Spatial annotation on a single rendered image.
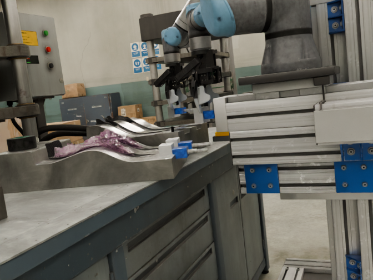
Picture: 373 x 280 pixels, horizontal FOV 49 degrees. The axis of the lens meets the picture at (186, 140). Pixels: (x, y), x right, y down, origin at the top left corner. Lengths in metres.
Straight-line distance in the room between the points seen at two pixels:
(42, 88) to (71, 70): 7.28
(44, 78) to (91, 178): 1.09
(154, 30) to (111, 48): 3.41
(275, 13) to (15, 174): 0.80
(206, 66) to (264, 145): 0.45
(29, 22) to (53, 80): 0.29
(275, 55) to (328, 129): 0.24
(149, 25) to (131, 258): 4.69
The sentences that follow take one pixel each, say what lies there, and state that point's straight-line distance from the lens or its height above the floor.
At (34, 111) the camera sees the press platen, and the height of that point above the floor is 1.01.
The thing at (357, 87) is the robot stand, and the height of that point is 0.98.
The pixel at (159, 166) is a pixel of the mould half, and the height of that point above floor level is 0.84.
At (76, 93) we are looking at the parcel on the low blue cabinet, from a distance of 8.74.
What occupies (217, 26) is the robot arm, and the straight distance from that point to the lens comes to 1.00.
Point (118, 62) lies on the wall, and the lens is 8.79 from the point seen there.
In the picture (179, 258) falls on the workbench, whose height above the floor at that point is 0.50.
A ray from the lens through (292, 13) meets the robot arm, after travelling 1.05.
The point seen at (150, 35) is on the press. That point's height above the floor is 1.77.
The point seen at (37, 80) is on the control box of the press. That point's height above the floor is 1.15.
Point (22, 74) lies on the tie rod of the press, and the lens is 1.88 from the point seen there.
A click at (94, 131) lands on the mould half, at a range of 1.53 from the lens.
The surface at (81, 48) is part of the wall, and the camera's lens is 9.25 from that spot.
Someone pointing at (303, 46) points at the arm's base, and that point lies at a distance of 1.05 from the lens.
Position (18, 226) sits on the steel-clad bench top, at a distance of 0.88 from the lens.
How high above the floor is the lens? 1.03
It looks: 7 degrees down
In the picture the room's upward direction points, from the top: 7 degrees counter-clockwise
